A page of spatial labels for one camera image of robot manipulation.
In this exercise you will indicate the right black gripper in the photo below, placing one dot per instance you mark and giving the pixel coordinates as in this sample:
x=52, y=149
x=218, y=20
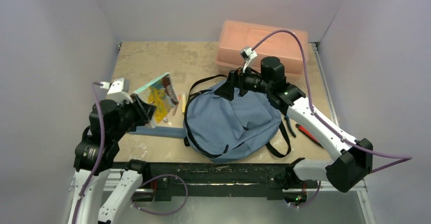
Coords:
x=240, y=84

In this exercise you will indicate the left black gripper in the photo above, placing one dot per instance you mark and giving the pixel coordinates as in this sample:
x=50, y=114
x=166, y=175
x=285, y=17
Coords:
x=143, y=110

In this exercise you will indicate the yellow treehouse book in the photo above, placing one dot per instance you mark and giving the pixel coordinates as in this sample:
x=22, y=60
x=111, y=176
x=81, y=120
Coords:
x=160, y=93

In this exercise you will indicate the blue student backpack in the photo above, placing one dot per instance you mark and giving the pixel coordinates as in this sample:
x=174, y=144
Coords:
x=225, y=131

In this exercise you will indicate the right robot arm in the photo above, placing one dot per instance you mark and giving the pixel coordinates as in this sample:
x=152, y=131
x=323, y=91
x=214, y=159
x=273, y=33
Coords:
x=351, y=159

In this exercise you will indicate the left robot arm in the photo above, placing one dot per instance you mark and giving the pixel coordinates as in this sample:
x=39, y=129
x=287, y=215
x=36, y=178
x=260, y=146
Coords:
x=94, y=155

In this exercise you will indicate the orange marker pen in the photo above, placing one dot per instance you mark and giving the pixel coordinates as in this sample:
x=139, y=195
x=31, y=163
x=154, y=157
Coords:
x=178, y=105

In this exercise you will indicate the pink plastic storage box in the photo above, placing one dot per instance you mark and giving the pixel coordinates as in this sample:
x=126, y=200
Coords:
x=236, y=35

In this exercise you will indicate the yellow highlighter pen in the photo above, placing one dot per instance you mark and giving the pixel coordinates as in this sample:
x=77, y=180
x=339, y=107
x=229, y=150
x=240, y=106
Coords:
x=183, y=102

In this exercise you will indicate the red utility knife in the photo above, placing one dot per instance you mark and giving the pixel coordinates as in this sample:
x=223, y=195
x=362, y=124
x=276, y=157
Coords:
x=307, y=134

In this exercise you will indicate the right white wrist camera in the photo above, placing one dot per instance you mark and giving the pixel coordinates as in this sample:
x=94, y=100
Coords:
x=248, y=55

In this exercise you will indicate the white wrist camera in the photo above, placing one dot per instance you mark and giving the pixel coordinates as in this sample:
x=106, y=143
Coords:
x=117, y=90
x=248, y=55

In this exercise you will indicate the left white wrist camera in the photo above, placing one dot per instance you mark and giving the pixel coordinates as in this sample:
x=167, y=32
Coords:
x=117, y=90

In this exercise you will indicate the blue handled pliers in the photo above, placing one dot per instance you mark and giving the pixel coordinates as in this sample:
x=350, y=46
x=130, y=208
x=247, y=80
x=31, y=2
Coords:
x=289, y=126

